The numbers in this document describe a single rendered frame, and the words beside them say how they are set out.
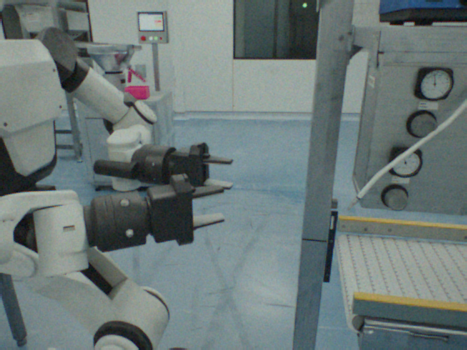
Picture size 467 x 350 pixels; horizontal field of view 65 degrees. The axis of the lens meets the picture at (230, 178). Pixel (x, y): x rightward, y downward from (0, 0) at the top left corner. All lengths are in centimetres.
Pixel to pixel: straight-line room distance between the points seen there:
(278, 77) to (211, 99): 103
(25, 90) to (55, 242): 35
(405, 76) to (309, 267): 59
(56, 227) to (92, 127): 247
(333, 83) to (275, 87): 478
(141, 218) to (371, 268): 46
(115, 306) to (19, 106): 46
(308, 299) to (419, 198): 56
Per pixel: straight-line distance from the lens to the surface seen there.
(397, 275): 79
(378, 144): 50
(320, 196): 86
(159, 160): 79
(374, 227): 90
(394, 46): 48
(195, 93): 564
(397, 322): 70
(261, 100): 559
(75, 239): 58
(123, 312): 92
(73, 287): 91
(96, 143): 305
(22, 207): 56
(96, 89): 105
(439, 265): 86
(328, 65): 79
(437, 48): 49
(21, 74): 81
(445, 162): 53
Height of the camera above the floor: 124
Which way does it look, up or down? 22 degrees down
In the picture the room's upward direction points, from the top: straight up
